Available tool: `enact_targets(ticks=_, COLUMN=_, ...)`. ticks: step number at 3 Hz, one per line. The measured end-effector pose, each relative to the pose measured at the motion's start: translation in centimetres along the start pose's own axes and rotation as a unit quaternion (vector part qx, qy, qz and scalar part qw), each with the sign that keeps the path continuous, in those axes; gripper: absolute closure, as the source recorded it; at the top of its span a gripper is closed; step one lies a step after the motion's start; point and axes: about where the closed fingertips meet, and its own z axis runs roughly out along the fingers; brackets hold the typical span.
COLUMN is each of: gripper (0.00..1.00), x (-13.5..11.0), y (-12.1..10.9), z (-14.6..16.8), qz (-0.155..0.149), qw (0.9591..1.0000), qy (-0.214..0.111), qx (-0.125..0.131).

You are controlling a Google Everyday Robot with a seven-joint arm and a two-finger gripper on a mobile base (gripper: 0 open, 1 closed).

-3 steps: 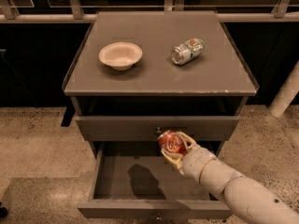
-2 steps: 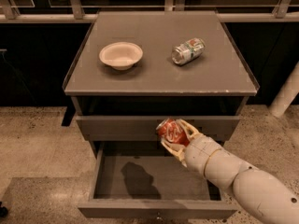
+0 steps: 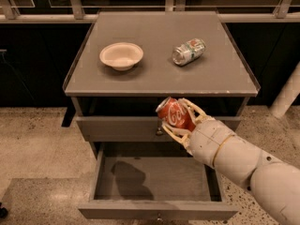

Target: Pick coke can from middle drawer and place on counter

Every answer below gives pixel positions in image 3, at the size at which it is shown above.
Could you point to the green and silver soda can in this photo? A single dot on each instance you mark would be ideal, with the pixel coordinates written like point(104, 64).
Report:
point(188, 51)

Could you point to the black caster wheel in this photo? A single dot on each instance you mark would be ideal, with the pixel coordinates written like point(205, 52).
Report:
point(3, 211)

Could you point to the white pillar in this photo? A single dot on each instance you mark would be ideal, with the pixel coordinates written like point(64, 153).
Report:
point(287, 95)

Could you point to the brass middle drawer knob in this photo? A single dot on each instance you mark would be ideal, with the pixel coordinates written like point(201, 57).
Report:
point(159, 218)

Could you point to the red coke can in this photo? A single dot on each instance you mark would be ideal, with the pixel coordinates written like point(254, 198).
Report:
point(174, 114)

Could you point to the metal window railing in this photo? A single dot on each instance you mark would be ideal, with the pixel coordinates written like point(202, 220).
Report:
point(85, 11)

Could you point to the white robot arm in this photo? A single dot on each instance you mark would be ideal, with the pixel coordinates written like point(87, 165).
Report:
point(273, 183)

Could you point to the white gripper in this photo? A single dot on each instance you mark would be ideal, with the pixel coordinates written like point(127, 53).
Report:
point(208, 139)

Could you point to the grey open middle drawer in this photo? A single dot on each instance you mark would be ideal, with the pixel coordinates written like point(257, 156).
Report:
point(138, 180)

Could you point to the grey closed top drawer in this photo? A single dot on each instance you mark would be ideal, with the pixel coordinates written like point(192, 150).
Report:
point(121, 129)

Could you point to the brass top drawer knob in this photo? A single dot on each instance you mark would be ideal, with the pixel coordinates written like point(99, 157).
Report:
point(159, 131)

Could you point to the grey wooden drawer cabinet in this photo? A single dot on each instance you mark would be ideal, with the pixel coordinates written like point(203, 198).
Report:
point(220, 80)

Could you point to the brass drawer knob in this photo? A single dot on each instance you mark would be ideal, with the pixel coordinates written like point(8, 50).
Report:
point(159, 131)
point(159, 218)

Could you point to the white paper bowl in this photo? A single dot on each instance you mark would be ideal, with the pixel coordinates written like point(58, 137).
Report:
point(121, 56)

